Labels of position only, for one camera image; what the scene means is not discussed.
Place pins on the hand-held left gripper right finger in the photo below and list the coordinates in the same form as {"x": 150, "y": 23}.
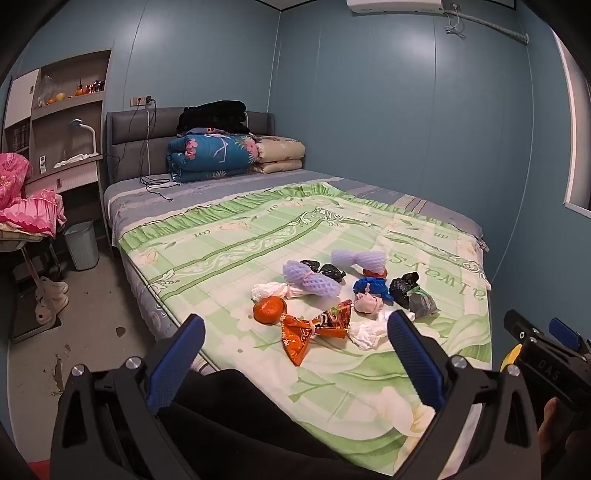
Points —
{"x": 415, "y": 360}

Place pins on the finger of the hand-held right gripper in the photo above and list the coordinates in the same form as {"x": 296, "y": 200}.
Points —
{"x": 519, "y": 325}
{"x": 564, "y": 332}

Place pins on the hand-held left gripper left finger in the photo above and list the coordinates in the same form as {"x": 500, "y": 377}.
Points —
{"x": 178, "y": 364}

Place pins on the black plastic bag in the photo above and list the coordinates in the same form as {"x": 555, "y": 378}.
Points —
{"x": 400, "y": 288}

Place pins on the blue plastic bag bundle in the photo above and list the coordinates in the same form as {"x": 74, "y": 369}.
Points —
{"x": 371, "y": 286}

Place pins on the white tissue bundle pink band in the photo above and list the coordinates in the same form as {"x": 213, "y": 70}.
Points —
{"x": 270, "y": 290}

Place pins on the orange snack wrapper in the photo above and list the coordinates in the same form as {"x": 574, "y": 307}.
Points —
{"x": 298, "y": 339}

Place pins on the person's right hand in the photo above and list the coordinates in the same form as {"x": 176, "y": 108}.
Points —
{"x": 549, "y": 424}

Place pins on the grey plastic bag bundle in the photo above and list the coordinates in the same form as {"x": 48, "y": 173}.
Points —
{"x": 424, "y": 304}

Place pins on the pink plastic bag bundle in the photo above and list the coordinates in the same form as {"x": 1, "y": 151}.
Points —
{"x": 368, "y": 304}

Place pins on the purple foam fruit net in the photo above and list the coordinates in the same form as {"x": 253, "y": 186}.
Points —
{"x": 318, "y": 282}
{"x": 358, "y": 259}

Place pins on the black bag with white band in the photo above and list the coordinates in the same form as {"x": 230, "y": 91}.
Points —
{"x": 332, "y": 272}

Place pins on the green printed bedsheet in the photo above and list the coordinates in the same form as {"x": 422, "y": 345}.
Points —
{"x": 231, "y": 249}

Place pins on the white slipper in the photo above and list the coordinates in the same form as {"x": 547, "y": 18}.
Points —
{"x": 53, "y": 287}
{"x": 51, "y": 310}

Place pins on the pale plastic waste basket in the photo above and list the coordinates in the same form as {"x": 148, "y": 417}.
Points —
{"x": 82, "y": 247}

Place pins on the window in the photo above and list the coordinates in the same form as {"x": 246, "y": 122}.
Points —
{"x": 579, "y": 138}

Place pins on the blue floral folded quilt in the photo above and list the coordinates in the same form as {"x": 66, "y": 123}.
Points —
{"x": 207, "y": 154}

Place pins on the pink quilt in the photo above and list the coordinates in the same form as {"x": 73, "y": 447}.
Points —
{"x": 32, "y": 207}

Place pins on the white cloth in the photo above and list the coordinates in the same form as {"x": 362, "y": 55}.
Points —
{"x": 71, "y": 160}

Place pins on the grey padded headboard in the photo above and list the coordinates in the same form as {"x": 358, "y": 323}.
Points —
{"x": 134, "y": 134}

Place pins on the white desk lamp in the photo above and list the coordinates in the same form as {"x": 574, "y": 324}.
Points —
{"x": 90, "y": 134}

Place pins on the black folded cloth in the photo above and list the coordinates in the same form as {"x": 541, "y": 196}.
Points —
{"x": 212, "y": 115}

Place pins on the row of dark books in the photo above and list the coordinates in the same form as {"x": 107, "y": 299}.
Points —
{"x": 19, "y": 137}

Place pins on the wrapped air conditioner pipe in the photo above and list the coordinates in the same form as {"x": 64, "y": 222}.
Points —
{"x": 489, "y": 25}

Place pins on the clear plastic bag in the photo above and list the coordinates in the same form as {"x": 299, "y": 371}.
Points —
{"x": 46, "y": 87}

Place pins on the white air conditioner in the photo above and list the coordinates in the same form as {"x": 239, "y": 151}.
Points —
{"x": 392, "y": 4}

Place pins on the wooden wall shelf unit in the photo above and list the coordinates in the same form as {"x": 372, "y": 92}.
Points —
{"x": 92, "y": 124}

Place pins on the wall power outlet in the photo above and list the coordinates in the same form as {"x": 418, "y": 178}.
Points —
{"x": 140, "y": 100}

